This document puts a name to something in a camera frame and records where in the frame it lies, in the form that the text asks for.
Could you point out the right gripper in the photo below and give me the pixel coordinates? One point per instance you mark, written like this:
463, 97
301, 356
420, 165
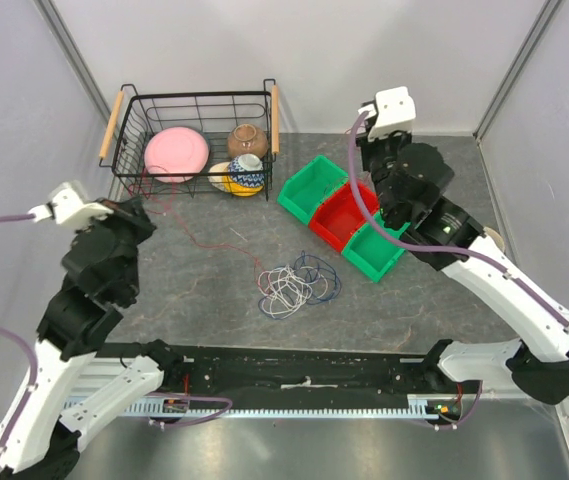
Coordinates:
369, 146

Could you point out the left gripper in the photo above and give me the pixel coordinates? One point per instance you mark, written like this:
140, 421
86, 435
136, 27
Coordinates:
130, 211

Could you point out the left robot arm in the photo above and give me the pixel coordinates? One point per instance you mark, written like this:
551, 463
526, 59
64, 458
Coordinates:
38, 439

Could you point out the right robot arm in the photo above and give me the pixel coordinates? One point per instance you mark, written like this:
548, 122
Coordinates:
452, 242

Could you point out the red plastic bin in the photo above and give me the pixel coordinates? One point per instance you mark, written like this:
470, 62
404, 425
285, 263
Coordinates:
337, 219

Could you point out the near green plastic bin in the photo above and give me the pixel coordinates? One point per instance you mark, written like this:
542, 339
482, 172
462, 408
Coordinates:
371, 253

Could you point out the green plastic bin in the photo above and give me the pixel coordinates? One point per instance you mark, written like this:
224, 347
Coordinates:
371, 253
303, 193

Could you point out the far green plastic bin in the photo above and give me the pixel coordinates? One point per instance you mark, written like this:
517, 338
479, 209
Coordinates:
303, 193

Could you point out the pink plate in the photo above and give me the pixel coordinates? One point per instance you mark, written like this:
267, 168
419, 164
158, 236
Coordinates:
174, 155

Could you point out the beige mug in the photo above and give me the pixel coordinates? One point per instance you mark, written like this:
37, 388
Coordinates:
496, 237

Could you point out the cream bowl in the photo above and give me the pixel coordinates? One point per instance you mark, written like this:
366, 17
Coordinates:
218, 176

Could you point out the yellow bowl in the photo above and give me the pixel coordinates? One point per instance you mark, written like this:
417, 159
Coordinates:
238, 190

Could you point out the blue patterned bowl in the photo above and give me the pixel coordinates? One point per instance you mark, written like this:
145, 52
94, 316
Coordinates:
246, 170

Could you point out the brown ceramic bowl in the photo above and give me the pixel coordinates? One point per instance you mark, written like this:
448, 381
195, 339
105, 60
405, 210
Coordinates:
247, 139

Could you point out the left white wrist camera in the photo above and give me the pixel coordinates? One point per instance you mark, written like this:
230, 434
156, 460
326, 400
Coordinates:
68, 206

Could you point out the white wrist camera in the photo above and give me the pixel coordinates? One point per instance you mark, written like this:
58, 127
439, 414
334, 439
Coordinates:
391, 110
68, 206

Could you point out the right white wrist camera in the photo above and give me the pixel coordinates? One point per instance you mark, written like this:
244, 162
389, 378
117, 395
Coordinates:
391, 110

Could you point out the black wire basket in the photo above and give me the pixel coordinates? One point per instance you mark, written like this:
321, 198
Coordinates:
136, 117

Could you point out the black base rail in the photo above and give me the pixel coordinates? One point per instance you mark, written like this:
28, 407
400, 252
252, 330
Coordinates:
245, 373

